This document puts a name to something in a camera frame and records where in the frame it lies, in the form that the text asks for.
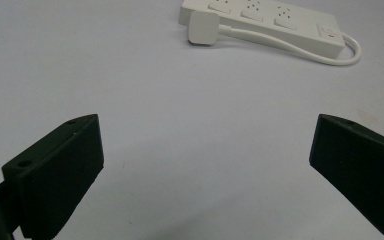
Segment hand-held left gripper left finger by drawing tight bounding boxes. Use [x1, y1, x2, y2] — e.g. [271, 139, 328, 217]
[0, 113, 105, 240]

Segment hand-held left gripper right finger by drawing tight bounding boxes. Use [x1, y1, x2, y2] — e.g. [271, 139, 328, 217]
[309, 113, 384, 240]

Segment white power cable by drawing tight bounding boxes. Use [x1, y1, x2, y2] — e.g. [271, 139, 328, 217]
[217, 25, 362, 67]

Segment white power strip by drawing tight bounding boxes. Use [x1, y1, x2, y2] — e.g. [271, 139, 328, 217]
[178, 0, 347, 60]

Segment white plug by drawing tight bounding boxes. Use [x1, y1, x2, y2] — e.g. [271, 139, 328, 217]
[187, 10, 221, 46]

